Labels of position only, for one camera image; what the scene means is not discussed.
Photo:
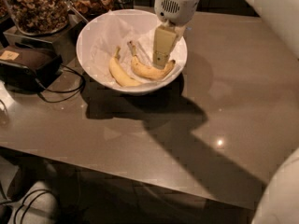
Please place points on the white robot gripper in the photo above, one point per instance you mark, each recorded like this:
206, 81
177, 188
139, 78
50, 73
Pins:
177, 7

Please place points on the spotted yellow banana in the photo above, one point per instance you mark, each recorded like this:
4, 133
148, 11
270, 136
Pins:
148, 71

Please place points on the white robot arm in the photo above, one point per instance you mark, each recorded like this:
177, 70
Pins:
280, 201

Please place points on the white bowl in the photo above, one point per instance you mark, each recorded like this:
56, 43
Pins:
99, 38

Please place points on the left yellow banana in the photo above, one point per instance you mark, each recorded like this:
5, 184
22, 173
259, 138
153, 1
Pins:
115, 69

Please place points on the white paper napkin liner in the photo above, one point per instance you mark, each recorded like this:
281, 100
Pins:
121, 53

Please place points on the dark metal stand box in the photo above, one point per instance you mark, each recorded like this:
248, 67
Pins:
63, 42

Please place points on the glass jar of nuts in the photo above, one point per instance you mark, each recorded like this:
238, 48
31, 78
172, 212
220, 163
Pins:
38, 17

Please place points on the black device with label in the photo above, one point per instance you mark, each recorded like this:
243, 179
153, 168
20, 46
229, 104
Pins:
29, 69

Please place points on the white chair seat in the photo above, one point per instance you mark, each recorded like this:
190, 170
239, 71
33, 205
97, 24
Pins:
24, 200

